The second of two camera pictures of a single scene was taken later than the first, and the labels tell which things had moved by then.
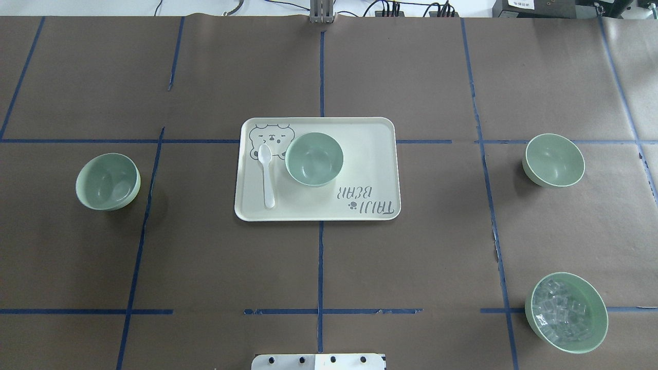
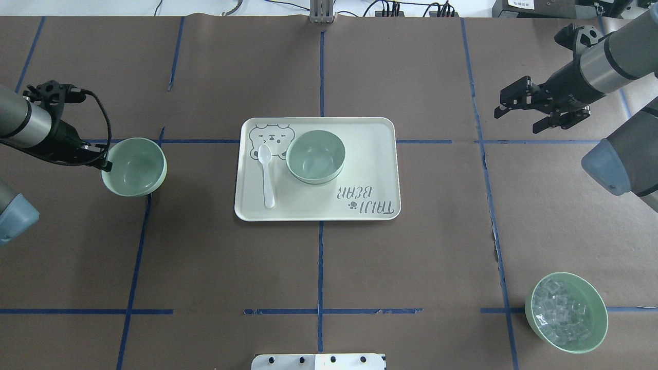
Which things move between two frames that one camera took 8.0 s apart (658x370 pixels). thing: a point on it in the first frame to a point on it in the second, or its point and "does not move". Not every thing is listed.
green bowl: x=108 y=182 to x=139 y=167
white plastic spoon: x=264 y=153 does not move
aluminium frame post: x=322 y=11 does not move
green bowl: x=552 y=160 to x=314 y=156
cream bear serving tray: x=317 y=169 does not move
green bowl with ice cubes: x=567 y=312 does not move
